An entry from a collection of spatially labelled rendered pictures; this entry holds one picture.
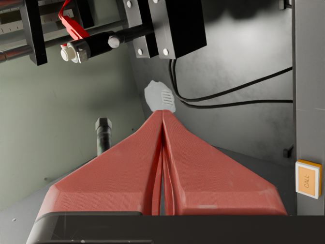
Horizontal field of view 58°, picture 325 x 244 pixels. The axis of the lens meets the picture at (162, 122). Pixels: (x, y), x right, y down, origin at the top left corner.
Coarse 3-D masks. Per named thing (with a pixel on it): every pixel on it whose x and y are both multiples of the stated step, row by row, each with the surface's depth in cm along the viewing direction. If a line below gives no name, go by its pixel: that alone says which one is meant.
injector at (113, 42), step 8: (144, 24) 46; (152, 24) 46; (104, 32) 41; (112, 32) 42; (120, 32) 43; (128, 32) 44; (136, 32) 45; (144, 32) 46; (152, 32) 47; (80, 40) 39; (88, 40) 39; (96, 40) 40; (104, 40) 41; (112, 40) 39; (120, 40) 43; (128, 40) 44; (88, 48) 39; (96, 48) 40; (104, 48) 41; (112, 48) 43; (88, 56) 40
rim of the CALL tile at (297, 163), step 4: (296, 164) 40; (300, 164) 40; (304, 164) 39; (296, 168) 40; (308, 168) 39; (312, 168) 39; (316, 168) 38; (296, 172) 41; (316, 172) 38; (296, 176) 41; (316, 176) 39; (296, 180) 41; (316, 180) 39; (296, 184) 41; (316, 184) 39; (296, 188) 42; (316, 188) 39; (300, 192) 42; (316, 192) 40; (312, 196) 40; (316, 196) 40
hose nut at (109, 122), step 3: (99, 120) 40; (102, 120) 40; (105, 120) 40; (108, 120) 40; (96, 123) 40; (99, 123) 39; (102, 123) 39; (105, 123) 39; (108, 123) 40; (111, 123) 41; (96, 126) 40; (99, 126) 39; (108, 126) 39; (111, 126) 40; (96, 129) 39; (111, 129) 40
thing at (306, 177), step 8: (304, 160) 40; (304, 168) 39; (320, 168) 38; (304, 176) 40; (312, 176) 39; (320, 176) 39; (304, 184) 40; (312, 184) 40; (320, 184) 40; (304, 192) 41; (312, 192) 40; (320, 192) 40
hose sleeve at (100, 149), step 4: (100, 128) 39; (104, 128) 39; (108, 128) 39; (100, 132) 38; (104, 132) 38; (108, 132) 38; (100, 136) 38; (104, 136) 37; (108, 136) 38; (100, 140) 37; (104, 140) 37; (108, 140) 37; (100, 144) 37; (104, 144) 36; (108, 144) 37; (100, 148) 36; (104, 148) 36; (108, 148) 36; (100, 152) 36
